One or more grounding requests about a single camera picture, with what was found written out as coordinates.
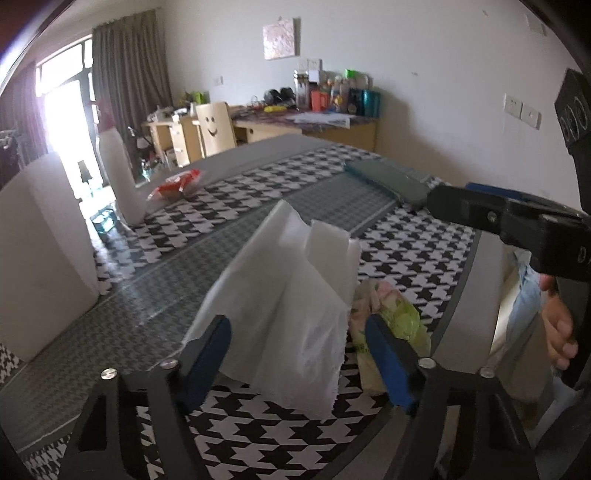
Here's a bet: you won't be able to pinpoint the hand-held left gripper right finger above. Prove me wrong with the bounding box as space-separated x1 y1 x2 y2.
365 313 541 480

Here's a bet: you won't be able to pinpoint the white thin cloth sheet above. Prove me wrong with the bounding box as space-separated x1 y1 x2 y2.
182 199 363 414

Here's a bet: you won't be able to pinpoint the white pump bottle red collar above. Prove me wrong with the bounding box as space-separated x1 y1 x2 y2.
95 99 146 227

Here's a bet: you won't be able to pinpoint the small wall picture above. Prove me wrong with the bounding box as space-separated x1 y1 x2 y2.
262 18 296 61

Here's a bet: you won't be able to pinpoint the green plastic bag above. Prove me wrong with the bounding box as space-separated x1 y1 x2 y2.
346 279 432 393

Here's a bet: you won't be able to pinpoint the black headphones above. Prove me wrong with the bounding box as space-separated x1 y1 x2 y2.
264 87 296 106

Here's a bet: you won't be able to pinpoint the long wooden desk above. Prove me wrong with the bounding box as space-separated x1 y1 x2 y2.
142 104 377 167

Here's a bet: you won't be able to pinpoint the glass balcony door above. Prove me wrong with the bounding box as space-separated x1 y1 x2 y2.
37 39 100 199

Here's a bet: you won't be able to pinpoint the person's right hand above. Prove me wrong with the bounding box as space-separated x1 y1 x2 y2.
540 274 579 371

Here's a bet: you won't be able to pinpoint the white papers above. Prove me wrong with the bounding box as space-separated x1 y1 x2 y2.
293 113 352 127

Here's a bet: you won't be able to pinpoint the row of bottles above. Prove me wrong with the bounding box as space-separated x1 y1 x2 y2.
293 68 383 116

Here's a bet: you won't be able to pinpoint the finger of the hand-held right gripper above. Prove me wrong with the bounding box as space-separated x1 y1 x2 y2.
465 183 579 219
427 184 511 237

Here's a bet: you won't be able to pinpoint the red snack packet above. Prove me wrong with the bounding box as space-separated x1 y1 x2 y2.
147 168 203 201

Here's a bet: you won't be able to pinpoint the person's leg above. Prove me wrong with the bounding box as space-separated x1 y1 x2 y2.
496 247 561 402

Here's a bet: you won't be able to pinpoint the wooden chair smiley face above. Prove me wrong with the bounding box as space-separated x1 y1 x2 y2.
196 102 237 158

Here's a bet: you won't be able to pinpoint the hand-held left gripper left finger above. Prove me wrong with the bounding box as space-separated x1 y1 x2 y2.
69 314 232 480

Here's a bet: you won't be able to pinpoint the dark phone case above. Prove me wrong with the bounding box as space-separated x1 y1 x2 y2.
344 158 435 210

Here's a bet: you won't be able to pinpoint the white wall socket panel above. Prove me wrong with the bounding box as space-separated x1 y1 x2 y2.
503 93 542 131

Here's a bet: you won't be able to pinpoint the white foam box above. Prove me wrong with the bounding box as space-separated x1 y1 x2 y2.
0 152 102 363

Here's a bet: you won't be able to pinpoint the brown curtain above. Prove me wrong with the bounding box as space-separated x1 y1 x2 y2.
92 9 174 153
0 60 49 167

